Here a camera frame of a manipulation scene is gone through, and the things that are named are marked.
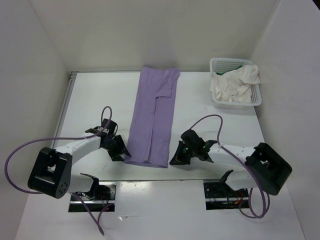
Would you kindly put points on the cream t shirt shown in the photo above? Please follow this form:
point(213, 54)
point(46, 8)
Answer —
point(235, 86)

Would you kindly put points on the green t shirt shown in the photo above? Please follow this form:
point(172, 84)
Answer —
point(222, 73)

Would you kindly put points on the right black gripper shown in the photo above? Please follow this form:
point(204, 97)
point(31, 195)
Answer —
point(179, 159)

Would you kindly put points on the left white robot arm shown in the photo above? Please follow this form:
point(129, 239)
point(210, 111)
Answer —
point(52, 172)

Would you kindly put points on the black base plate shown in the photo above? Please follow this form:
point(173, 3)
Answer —
point(218, 196)
point(104, 197)

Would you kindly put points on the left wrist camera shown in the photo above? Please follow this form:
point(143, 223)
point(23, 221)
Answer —
point(103, 130)

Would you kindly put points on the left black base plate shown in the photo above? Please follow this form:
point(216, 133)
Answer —
point(104, 197)

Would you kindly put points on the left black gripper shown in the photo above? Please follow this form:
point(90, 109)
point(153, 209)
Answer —
point(115, 155)

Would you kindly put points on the white perforated plastic basket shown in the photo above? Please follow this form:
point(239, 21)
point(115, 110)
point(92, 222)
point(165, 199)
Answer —
point(223, 64)

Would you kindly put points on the purple t shirt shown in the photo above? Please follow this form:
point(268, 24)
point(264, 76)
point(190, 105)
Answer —
point(151, 126)

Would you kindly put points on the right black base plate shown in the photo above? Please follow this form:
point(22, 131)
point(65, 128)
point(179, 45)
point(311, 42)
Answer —
point(218, 196)

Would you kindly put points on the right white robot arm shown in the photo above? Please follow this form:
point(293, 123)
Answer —
point(261, 165)

